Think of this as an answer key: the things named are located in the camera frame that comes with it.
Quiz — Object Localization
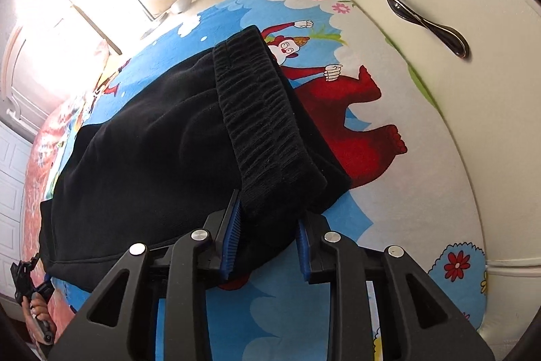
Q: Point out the black sweatpants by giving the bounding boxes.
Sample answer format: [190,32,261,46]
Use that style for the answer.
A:
[40,26,351,291]

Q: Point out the white bed headboard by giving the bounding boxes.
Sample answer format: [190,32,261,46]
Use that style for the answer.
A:
[1,24,59,141]

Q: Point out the dark metal cabinet handle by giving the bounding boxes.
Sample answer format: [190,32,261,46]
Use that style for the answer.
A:
[386,0,470,60]

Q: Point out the blue cartoon bed sheet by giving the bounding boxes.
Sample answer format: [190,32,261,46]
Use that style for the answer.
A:
[40,0,486,360]

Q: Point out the white cabinet with handle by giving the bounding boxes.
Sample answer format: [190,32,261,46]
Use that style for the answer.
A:
[354,0,540,359]

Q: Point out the pink floral duvet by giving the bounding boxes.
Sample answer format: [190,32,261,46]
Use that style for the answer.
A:
[20,98,92,345]

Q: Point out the white wardrobe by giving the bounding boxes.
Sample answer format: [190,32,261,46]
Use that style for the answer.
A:
[0,123,31,299]

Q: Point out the person's left hand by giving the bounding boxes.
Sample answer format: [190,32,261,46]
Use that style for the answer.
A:
[22,294,57,344]

